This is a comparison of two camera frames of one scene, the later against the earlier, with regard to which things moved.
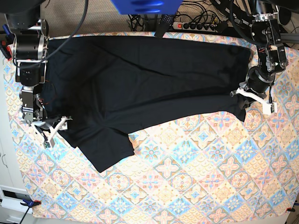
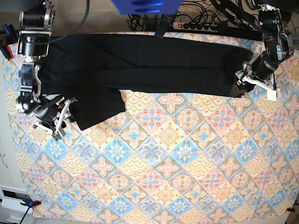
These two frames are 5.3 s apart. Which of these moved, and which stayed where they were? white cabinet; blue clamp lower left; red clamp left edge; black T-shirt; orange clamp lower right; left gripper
Moved: black T-shirt; left gripper
Stayed: white cabinet; orange clamp lower right; red clamp left edge; blue clamp lower left
